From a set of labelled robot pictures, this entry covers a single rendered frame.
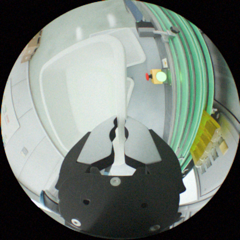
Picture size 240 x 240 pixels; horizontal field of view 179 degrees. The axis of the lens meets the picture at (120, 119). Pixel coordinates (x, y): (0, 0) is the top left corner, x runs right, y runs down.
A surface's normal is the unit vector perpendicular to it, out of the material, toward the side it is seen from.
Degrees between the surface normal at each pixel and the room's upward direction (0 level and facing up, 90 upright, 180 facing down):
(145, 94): 0
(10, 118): 90
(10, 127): 89
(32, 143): 90
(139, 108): 0
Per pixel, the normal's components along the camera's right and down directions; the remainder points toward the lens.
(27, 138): 0.97, -0.08
